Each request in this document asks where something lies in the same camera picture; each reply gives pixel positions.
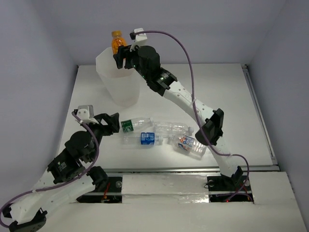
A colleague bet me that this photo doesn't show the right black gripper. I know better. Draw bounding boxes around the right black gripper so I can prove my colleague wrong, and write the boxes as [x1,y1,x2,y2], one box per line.
[113,41,150,80]

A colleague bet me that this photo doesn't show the orange textured juice bottle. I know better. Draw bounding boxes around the orange textured juice bottle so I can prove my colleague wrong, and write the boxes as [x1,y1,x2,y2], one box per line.
[111,30,127,55]

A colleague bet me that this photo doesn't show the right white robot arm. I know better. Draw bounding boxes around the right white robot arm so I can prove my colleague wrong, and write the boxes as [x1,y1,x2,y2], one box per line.
[113,45,243,189]

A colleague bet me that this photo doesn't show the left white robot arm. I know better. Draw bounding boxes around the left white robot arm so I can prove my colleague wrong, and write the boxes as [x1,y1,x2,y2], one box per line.
[0,109,120,232]

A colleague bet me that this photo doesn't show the translucent white plastic bin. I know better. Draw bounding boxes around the translucent white plastic bin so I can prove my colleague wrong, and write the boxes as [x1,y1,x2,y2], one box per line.
[96,47,140,107]

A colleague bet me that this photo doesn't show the clear bottle green label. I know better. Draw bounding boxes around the clear bottle green label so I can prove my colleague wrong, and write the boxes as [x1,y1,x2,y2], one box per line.
[121,117,154,133]

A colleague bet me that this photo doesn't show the clear crushed unlabelled bottle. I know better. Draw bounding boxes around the clear crushed unlabelled bottle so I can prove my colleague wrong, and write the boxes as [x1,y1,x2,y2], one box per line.
[154,121,194,135]

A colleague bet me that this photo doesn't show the clear bottle orange blue label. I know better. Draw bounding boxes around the clear bottle orange blue label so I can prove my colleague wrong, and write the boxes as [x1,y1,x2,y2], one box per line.
[168,134,207,160]

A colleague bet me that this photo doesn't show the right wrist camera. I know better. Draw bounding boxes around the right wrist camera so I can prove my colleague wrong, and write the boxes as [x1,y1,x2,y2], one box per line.
[130,28,147,48]

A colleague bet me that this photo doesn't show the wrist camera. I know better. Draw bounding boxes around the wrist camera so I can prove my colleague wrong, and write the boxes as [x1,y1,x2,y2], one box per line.
[130,28,147,48]
[72,105,97,124]

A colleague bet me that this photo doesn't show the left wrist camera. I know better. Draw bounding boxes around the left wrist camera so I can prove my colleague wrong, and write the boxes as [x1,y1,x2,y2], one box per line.
[72,105,97,124]

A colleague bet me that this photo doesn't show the aluminium side rail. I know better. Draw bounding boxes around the aluminium side rail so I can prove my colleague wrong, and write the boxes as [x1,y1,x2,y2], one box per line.
[242,64,279,169]

